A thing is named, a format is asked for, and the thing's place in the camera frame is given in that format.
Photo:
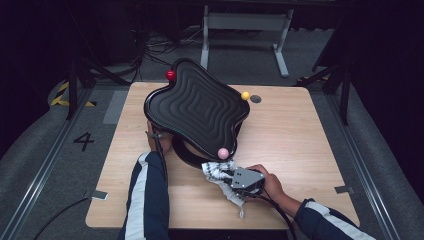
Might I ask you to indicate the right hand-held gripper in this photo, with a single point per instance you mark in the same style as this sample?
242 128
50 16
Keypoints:
246 181

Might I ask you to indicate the white patterned cloth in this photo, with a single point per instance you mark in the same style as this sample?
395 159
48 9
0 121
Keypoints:
213 171

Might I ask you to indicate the pink ball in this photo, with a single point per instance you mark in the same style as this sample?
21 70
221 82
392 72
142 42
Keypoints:
223 153

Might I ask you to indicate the yellow ball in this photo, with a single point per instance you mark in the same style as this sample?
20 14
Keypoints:
245 95

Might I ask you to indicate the black wavy tray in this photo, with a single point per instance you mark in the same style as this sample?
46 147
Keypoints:
196 106

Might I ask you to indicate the red ball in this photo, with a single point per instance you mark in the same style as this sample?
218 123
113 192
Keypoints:
170 75

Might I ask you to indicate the person's right hand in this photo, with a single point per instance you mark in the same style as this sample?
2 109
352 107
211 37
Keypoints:
271 185

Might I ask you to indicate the person's left hand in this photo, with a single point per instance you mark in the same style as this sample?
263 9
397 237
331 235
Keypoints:
160 143

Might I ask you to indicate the dark round table grommet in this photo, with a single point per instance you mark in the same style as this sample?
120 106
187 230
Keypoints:
255 99

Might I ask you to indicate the grey tape piece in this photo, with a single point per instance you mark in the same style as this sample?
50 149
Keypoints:
99 195
344 190

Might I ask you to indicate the black tripod stand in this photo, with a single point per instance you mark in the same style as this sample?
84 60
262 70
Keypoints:
345 100
72 90

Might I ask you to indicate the yellow black hazard tape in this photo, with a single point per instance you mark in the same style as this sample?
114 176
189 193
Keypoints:
60 99

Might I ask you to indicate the metal floor rail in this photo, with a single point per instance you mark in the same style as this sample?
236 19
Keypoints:
43 173
363 166

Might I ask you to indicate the grey metal table frame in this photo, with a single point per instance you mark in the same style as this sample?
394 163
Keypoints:
246 21

